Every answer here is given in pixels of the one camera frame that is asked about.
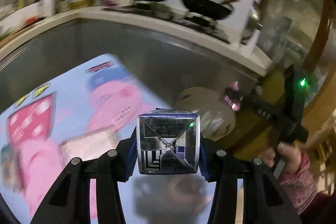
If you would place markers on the wooden glass door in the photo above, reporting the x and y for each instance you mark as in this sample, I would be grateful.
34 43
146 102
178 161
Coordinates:
296 16

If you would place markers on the black gas stove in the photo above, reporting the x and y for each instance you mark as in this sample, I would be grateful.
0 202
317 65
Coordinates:
170 16

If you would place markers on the pink snack wrapper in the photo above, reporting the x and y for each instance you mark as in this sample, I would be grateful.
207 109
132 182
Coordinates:
233 88

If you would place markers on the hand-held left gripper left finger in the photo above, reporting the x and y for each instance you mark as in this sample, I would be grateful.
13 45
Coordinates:
131 158

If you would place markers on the white plastic jug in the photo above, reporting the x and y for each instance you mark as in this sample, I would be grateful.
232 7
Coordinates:
49 2

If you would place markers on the blue cartoon printed tablecloth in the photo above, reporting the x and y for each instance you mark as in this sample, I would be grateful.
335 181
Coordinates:
65 113

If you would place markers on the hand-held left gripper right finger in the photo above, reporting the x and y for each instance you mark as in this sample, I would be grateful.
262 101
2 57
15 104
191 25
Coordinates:
206 161

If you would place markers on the kitchen counter cabinet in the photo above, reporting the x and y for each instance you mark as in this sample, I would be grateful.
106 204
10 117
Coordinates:
118 40

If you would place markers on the black wok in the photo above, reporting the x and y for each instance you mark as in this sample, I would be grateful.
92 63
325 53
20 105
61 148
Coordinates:
207 10

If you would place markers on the yellow basket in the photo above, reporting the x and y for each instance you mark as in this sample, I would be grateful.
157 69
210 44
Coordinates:
81 5

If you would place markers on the person's right hand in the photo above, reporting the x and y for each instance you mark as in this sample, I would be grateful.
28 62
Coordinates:
288 158

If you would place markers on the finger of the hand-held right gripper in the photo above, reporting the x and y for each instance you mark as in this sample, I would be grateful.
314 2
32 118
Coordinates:
240 98

